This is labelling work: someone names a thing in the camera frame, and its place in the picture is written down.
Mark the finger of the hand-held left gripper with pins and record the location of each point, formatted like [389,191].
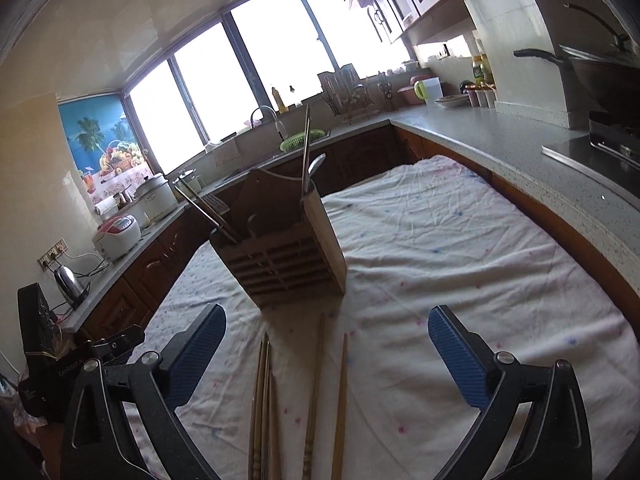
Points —
[120,340]

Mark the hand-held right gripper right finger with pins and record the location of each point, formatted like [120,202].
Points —
[457,355]

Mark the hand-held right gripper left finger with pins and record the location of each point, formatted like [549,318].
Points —
[197,355]

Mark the ringed bamboo chopstick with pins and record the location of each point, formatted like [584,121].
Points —
[316,395]

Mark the wooden utensil holder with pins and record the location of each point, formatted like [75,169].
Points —
[290,265]

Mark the dark wooden chopstick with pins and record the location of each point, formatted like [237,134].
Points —
[212,217]
[205,213]

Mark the metal chopstick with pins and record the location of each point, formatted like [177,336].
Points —
[303,170]
[306,150]

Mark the metal spoon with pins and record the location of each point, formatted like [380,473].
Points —
[317,162]

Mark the steel electric kettle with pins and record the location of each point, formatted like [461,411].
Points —
[70,285]

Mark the wooden lower cabinets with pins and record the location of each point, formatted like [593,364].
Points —
[150,270]

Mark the white dotted tablecloth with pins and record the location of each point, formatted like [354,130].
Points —
[450,260]

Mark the pink white rice cooker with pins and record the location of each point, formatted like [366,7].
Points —
[117,237]

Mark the paper towel roll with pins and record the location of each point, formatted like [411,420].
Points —
[105,207]

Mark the beach print window blind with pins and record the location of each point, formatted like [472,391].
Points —
[100,145]

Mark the white dish cloth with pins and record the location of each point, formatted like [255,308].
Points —
[227,152]

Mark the grey kitchen countertop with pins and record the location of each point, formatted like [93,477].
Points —
[500,135]

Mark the green plastic basket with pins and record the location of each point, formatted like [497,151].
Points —
[302,139]

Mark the chrome sink faucet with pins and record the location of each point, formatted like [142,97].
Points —
[279,127]

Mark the white plate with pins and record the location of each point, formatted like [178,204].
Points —
[450,101]

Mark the gas stove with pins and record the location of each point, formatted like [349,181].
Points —
[600,145]

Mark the white seasoning jar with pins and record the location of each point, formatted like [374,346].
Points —
[471,97]
[481,97]
[491,97]

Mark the yellow dish soap bottle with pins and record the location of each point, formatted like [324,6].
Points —
[280,102]

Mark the pink plastic container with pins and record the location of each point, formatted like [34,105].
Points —
[410,92]

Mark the black knife block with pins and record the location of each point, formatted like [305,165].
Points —
[386,92]

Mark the small dark-capped bottle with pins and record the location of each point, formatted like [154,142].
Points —
[293,96]

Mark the metal dish rack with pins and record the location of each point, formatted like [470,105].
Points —
[347,92]

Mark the kitchen window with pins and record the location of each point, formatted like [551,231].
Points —
[250,70]

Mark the black wok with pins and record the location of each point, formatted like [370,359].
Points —
[600,75]

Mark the white wall socket strip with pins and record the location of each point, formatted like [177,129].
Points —
[52,255]

